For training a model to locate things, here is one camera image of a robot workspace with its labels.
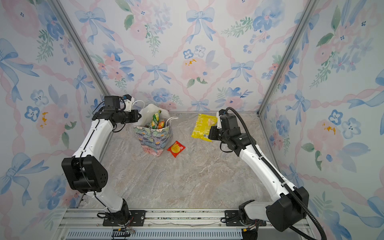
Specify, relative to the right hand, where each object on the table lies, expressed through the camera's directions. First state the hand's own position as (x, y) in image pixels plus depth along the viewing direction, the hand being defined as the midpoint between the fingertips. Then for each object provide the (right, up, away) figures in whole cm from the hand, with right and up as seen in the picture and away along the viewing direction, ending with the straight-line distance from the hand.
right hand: (210, 128), depth 78 cm
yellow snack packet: (-5, -1, +3) cm, 6 cm away
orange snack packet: (-28, +3, +10) cm, 30 cm away
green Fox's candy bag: (-31, +4, +8) cm, 32 cm away
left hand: (-39, +9, +7) cm, 40 cm away
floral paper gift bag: (-32, -7, +7) cm, 33 cm away
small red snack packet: (-20, -13, +20) cm, 31 cm away
